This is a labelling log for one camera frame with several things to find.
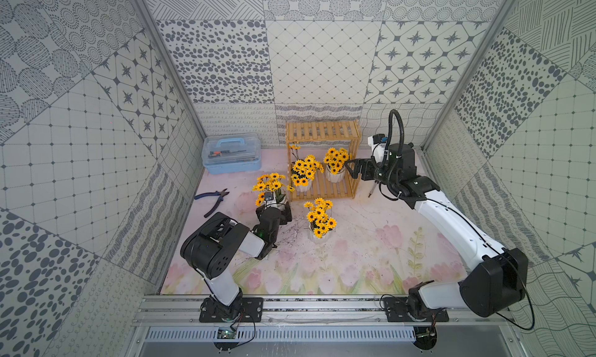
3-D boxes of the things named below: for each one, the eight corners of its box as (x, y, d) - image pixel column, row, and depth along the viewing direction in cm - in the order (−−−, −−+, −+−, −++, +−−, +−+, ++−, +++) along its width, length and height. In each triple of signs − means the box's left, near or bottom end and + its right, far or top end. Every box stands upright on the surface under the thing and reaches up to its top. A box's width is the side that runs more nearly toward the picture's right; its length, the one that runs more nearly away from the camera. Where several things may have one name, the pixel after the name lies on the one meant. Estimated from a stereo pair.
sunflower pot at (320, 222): (309, 247, 88) (310, 229, 76) (306, 219, 96) (306, 199, 84) (333, 244, 89) (337, 226, 77) (327, 216, 96) (330, 196, 84)
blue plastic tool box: (203, 176, 111) (193, 159, 102) (215, 144, 126) (207, 126, 116) (258, 176, 111) (254, 159, 102) (264, 144, 126) (260, 126, 116)
